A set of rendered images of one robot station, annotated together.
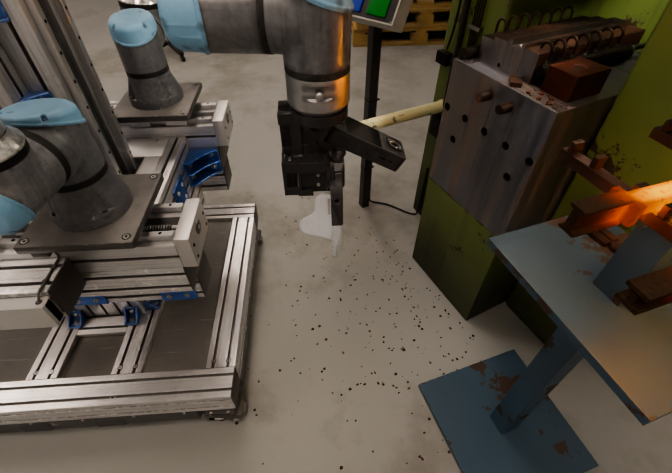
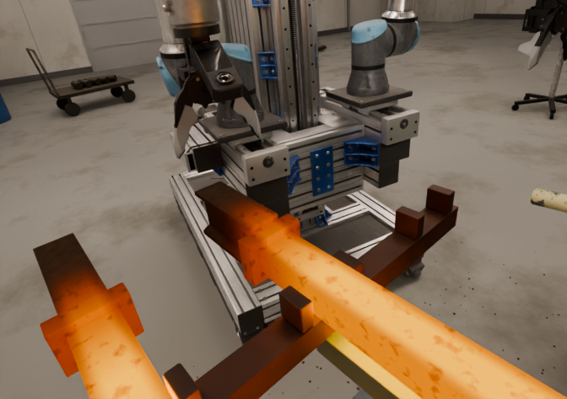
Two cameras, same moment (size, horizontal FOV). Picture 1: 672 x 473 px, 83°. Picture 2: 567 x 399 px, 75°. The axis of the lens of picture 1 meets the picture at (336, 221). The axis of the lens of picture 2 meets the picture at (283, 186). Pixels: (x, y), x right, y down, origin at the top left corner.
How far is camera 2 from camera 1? 0.71 m
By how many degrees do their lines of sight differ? 57
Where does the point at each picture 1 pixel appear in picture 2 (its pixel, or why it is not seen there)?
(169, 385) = (231, 277)
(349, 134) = (195, 52)
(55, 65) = (280, 36)
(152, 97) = (354, 85)
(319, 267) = not seen: hidden behind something
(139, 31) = (363, 32)
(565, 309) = not seen: outside the picture
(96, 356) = not seen: hidden behind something
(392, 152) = (210, 79)
